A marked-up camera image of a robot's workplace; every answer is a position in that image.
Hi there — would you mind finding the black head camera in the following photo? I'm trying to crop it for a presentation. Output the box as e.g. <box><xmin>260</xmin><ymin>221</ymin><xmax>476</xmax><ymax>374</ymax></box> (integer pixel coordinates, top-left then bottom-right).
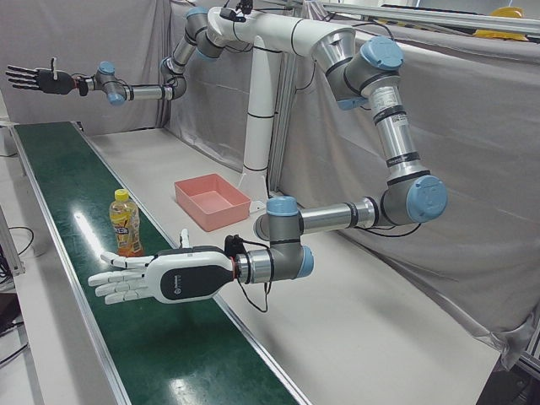
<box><xmin>219</xmin><ymin>0</ymin><xmax>254</xmax><ymax>23</ymax></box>

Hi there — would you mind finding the green conveyor belt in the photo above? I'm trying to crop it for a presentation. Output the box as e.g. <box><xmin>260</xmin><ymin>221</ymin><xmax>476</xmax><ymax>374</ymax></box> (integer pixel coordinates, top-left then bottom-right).
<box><xmin>10</xmin><ymin>121</ymin><xmax>313</xmax><ymax>405</ymax></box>

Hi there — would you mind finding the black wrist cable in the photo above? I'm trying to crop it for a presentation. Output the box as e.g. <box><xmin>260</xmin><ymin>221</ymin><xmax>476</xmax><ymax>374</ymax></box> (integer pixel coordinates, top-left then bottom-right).
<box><xmin>235</xmin><ymin>240</ymin><xmax>274</xmax><ymax>314</ymax></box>

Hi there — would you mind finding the black floor cable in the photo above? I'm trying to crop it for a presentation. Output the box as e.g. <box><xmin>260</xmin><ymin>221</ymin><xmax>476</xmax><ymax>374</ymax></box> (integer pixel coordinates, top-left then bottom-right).
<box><xmin>0</xmin><ymin>226</ymin><xmax>35</xmax><ymax>259</ymax></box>

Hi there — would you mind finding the black left shoulder cable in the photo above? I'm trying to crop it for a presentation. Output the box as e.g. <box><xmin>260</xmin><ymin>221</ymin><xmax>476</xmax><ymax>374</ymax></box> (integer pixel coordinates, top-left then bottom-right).
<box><xmin>353</xmin><ymin>19</ymin><xmax>398</xmax><ymax>43</ymax></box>

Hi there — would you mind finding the black left elbow cable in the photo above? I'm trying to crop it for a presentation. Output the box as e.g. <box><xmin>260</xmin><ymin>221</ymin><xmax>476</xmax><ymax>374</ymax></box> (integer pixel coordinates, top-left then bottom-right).
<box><xmin>353</xmin><ymin>219</ymin><xmax>424</xmax><ymax>238</ymax></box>

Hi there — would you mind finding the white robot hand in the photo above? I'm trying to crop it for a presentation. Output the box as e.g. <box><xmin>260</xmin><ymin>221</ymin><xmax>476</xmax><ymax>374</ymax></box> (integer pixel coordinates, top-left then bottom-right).
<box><xmin>87</xmin><ymin>229</ymin><xmax>235</xmax><ymax>305</ymax></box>

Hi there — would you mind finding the pink plastic basket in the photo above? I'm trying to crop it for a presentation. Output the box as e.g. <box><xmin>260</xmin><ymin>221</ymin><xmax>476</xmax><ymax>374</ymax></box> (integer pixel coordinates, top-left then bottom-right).
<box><xmin>174</xmin><ymin>173</ymin><xmax>251</xmax><ymax>232</ymax></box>

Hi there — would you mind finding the white robot torso column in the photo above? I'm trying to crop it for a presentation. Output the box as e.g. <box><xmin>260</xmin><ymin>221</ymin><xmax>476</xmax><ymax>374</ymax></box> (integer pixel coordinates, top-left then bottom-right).
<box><xmin>206</xmin><ymin>6</ymin><xmax>355</xmax><ymax>212</ymax></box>

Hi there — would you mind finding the aluminium profile rail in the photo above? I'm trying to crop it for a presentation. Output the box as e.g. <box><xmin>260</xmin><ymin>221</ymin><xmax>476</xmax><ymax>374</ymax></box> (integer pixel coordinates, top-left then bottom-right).
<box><xmin>0</xmin><ymin>202</ymin><xmax>23</xmax><ymax>278</ymax></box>
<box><xmin>517</xmin><ymin>314</ymin><xmax>540</xmax><ymax>381</ymax></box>

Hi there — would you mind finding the orange juice bottle yellow cap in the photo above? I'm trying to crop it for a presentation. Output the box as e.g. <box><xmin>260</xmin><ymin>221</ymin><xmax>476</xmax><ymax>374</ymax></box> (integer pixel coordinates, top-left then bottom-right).
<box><xmin>108</xmin><ymin>188</ymin><xmax>145</xmax><ymax>258</ymax></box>

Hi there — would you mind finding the grey cloth backdrop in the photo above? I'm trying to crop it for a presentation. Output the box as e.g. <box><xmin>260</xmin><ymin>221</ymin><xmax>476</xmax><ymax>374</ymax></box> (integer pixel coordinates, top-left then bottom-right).
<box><xmin>0</xmin><ymin>0</ymin><xmax>540</xmax><ymax>359</ymax></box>

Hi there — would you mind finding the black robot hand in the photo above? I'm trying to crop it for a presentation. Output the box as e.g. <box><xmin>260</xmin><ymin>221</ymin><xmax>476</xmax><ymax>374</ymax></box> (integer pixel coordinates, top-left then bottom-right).
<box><xmin>5</xmin><ymin>57</ymin><xmax>79</xmax><ymax>96</ymax></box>

